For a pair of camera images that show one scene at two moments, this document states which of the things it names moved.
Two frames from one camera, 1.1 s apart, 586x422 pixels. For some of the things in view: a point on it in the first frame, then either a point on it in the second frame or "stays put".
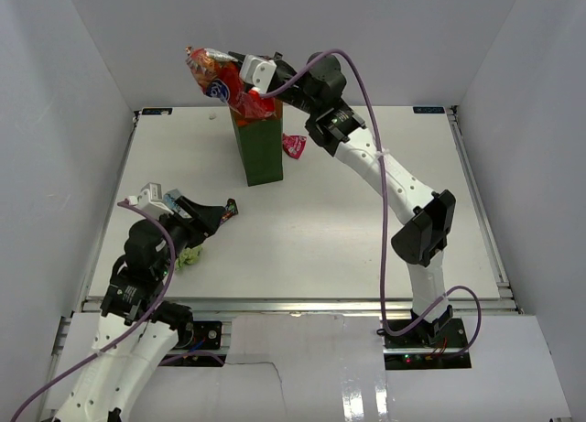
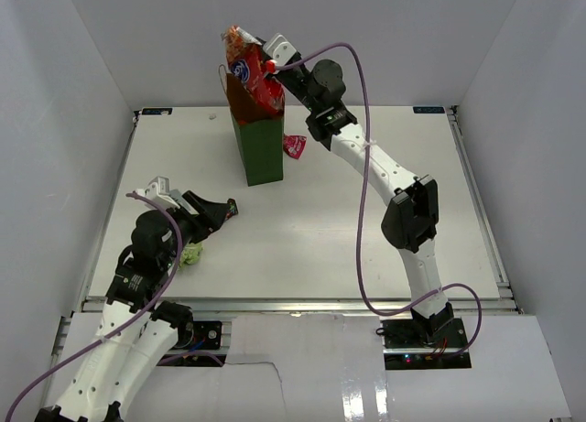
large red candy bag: [219, 74] → [245, 60]
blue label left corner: [156, 111] stays put
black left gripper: [207, 219] stays put
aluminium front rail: [311, 306] stays put
